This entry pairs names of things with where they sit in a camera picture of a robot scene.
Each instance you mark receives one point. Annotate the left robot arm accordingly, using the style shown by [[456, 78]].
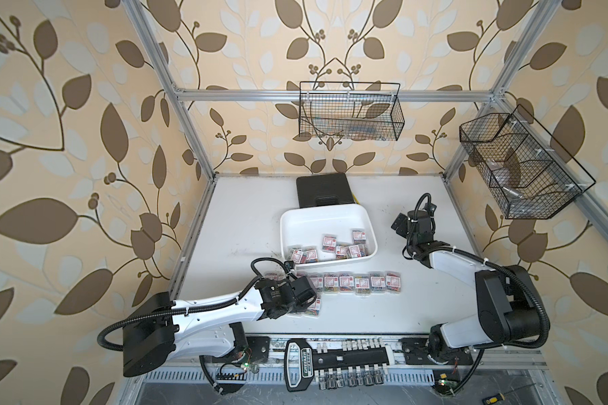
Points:
[[162, 329]]

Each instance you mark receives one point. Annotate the black wire basket right wall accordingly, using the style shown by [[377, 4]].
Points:
[[530, 173]]

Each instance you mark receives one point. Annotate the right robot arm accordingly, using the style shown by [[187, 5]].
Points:
[[509, 310]]

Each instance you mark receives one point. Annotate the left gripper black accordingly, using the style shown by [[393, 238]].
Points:
[[306, 304]]

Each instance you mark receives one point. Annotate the paper clip box removed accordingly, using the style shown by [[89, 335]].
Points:
[[362, 285], [378, 282], [317, 280], [331, 283], [314, 309], [346, 282], [393, 282]]

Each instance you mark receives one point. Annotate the black wire basket back wall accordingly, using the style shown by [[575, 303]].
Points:
[[350, 110]]

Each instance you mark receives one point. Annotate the yellow handled screwdriver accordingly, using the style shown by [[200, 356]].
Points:
[[501, 397]]

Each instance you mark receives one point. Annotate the black wire basket wall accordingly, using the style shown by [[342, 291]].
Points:
[[530, 173], [350, 110]]

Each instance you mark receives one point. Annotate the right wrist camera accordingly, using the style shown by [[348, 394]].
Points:
[[425, 204]]

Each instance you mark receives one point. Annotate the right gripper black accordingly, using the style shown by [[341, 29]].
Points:
[[403, 220]]

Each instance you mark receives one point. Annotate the white plastic storage tray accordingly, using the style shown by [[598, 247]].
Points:
[[306, 228]]

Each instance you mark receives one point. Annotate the black socket set holder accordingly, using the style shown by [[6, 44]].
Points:
[[357, 362]]

